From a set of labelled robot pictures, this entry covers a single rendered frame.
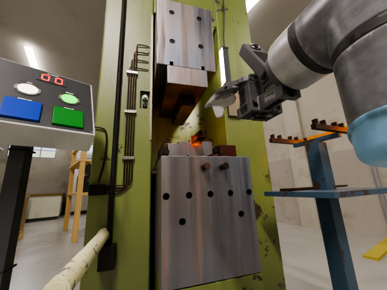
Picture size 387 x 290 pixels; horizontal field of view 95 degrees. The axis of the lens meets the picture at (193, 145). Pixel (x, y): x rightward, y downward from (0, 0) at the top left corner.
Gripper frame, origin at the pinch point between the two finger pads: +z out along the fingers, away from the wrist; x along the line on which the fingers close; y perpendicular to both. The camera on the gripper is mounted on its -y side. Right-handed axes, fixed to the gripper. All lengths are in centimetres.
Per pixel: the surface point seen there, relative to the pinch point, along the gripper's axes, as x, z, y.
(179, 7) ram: -6, 33, -73
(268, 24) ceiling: 201, 181, -275
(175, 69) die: -8.7, 32.9, -34.3
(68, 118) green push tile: -43.7, 16.3, -0.4
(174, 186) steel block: -10.9, 27.0, 20.1
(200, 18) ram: 6, 33, -69
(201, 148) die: 2.6, 32.9, 3.8
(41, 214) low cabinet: -315, 647, 81
